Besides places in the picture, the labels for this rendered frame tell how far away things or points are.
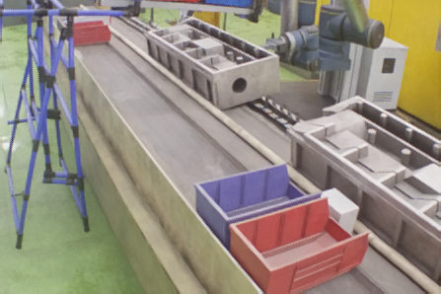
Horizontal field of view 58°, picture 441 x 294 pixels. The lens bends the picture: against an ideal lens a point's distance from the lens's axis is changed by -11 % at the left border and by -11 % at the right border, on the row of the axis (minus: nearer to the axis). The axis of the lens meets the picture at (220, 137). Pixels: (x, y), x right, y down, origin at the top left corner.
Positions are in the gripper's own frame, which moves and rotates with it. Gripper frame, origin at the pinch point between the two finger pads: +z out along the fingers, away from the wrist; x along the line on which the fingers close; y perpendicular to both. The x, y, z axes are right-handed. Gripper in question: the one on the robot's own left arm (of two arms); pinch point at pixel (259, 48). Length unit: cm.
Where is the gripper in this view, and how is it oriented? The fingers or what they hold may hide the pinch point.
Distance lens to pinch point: 236.7
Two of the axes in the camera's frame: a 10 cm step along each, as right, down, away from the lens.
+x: 4.7, 4.2, -7.8
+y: -0.9, -8.6, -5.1
